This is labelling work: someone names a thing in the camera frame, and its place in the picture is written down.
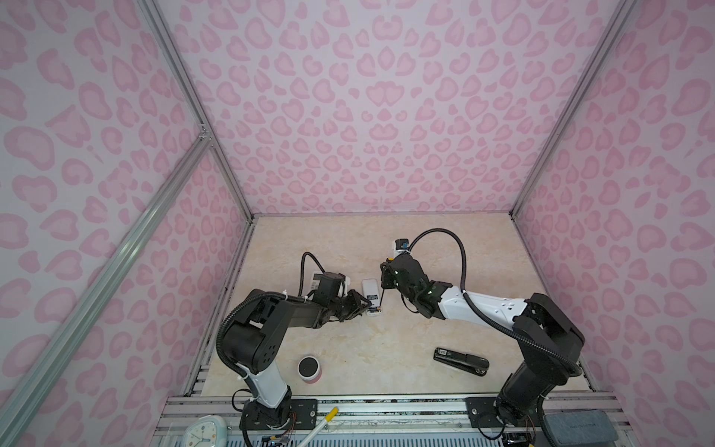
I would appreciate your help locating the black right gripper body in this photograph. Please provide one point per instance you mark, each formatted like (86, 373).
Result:
(405, 291)

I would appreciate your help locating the black yellow handled screwdriver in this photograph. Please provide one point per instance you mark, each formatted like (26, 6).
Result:
(382, 296)

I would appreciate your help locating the aluminium frame strut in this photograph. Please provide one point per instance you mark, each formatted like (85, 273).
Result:
(119, 223)
(617, 25)

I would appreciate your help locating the aluminium frame strut left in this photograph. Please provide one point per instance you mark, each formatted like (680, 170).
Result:
(119, 223)

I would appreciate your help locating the red and white remote control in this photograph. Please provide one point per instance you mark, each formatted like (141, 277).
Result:
(372, 292)

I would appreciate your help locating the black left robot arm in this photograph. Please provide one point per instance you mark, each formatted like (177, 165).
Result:
(250, 337)

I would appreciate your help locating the black stapler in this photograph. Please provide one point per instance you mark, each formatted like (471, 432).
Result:
(462, 361)

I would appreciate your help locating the yellow capped white marker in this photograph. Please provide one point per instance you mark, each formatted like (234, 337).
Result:
(319, 427)

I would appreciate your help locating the aluminium frame strut right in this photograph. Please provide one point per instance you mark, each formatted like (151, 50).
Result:
(617, 25)

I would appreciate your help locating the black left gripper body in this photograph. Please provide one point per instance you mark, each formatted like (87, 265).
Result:
(345, 306)

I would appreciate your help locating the grey cloth pad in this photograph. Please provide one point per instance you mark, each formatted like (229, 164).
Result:
(580, 428)

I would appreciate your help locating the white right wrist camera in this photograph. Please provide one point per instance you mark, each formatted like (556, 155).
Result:
(401, 246)

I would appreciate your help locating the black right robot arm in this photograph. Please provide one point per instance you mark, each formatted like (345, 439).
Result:
(549, 342)

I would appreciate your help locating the white analog clock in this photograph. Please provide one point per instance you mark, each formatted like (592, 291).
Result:
(207, 431)

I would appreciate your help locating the pink black tape roll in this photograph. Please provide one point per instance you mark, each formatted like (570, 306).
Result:
(309, 369)

